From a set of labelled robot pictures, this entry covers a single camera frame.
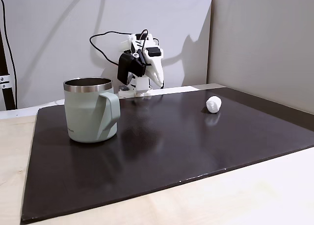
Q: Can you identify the black camera box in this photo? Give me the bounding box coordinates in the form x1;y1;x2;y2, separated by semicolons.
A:
117;49;147;85

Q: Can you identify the black hanging cable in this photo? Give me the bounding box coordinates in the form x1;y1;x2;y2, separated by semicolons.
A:
0;0;18;108

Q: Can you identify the black table mat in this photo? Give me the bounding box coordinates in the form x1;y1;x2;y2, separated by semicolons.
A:
20;87;314;224

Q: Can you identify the black stand pole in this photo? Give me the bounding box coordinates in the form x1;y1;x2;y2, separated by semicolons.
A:
0;28;17;111

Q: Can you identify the black camera cable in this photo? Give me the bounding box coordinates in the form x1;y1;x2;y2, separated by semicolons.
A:
89;28;160;65

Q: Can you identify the white gauze ball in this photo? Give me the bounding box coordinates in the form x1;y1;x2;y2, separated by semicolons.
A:
206;96;222;114

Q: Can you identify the sage green steel mug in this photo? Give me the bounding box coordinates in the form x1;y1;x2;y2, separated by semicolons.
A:
63;76;121;144

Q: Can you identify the white stand bracket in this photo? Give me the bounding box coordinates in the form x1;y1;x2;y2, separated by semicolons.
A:
0;75;11;89

